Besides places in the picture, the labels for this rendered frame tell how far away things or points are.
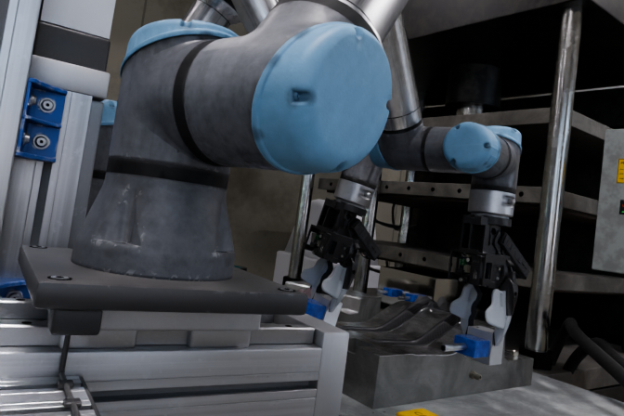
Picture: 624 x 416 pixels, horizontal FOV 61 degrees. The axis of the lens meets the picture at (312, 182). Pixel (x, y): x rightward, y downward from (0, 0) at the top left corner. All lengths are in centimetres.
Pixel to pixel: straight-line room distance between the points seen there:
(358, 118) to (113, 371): 29
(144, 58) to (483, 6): 150
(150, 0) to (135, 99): 347
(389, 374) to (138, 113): 66
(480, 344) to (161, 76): 68
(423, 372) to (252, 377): 57
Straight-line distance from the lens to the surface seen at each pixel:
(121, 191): 50
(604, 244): 169
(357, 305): 147
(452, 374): 113
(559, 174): 164
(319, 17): 44
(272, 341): 55
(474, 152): 83
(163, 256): 47
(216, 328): 51
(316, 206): 363
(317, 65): 38
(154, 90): 49
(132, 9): 392
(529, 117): 183
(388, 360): 98
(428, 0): 207
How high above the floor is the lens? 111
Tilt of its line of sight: 4 degrees up
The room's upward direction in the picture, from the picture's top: 8 degrees clockwise
